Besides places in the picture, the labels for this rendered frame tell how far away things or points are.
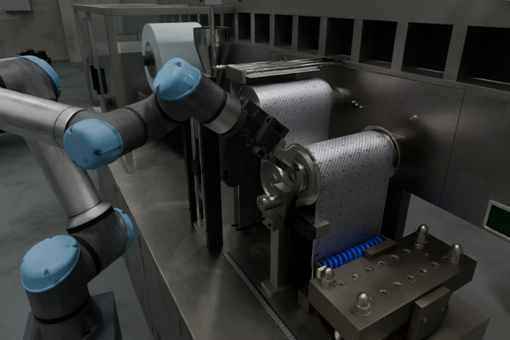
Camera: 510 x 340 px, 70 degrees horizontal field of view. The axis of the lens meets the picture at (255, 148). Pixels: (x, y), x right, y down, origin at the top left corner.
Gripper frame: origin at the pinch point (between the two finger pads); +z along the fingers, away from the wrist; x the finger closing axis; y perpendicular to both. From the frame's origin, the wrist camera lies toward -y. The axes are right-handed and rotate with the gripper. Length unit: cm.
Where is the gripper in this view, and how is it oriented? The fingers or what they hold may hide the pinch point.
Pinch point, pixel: (286, 169)
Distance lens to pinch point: 82.5
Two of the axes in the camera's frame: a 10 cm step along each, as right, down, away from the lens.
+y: 5.5, -8.3, 0.1
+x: -5.0, -3.3, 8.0
